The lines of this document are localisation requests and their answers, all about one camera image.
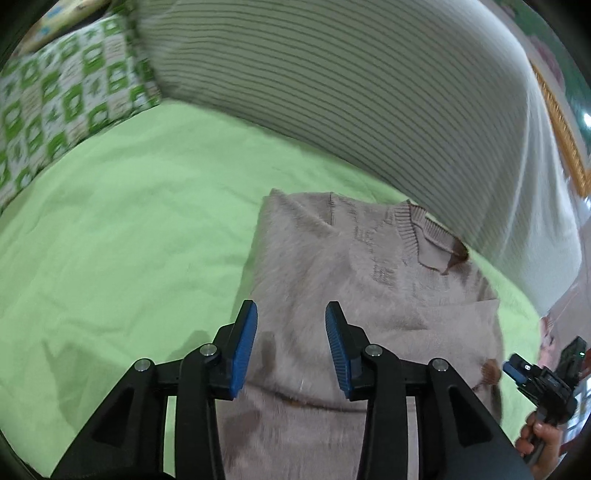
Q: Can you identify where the beige knit sweater brown trim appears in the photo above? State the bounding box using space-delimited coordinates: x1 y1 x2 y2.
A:
217 190 504 479

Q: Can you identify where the person's right hand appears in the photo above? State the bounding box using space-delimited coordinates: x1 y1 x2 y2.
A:
515 412 562 480

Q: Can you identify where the light green bed sheet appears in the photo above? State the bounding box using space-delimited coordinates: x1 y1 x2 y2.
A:
0 100 543 479

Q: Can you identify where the grey striped duvet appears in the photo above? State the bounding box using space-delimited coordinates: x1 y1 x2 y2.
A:
135 1 582 312

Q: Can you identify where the green white patterned pillow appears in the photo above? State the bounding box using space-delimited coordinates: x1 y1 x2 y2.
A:
1 14 161 206

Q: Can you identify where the yellow patterned pillow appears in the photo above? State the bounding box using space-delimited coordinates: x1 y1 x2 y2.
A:
16 0 110 54

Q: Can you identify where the gold picture frame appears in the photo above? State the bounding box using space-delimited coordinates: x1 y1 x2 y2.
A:
531 63 590 198

